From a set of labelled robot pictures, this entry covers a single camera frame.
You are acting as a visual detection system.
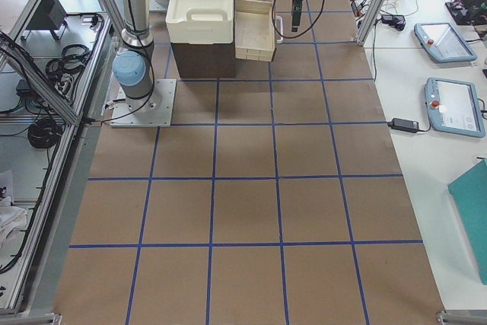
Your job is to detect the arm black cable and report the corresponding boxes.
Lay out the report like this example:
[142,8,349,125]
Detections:
[279,0,326,40]

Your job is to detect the white plastic tray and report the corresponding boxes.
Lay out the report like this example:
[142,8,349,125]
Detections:
[166,0,234,44]

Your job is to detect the teach pendant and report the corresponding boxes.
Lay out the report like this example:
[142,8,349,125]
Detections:
[425,78,485,138]
[414,22,477,63]

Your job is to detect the black power adapter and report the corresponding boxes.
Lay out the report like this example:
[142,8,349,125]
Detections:
[387,118,420,133]

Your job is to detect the dark wooden drawer cabinet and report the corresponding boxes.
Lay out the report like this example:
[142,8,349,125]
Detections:
[171,43,236,79]

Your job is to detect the black coiled cables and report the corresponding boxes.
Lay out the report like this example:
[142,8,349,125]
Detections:
[14,12,106,151]

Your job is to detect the aluminium frame rail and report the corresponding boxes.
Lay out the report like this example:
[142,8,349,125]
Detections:
[1,13,111,315]

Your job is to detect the aluminium frame post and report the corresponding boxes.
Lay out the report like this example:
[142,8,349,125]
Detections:
[355,0,405,46]

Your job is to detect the upper teach pendant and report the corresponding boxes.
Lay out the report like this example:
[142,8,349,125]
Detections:
[414,22,477,63]

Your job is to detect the lower teach pendant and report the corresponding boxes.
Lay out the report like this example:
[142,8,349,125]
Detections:
[425,78,485,138]

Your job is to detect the wooden drawer with white handle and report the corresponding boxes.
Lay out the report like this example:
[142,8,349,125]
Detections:
[234,0,276,62]

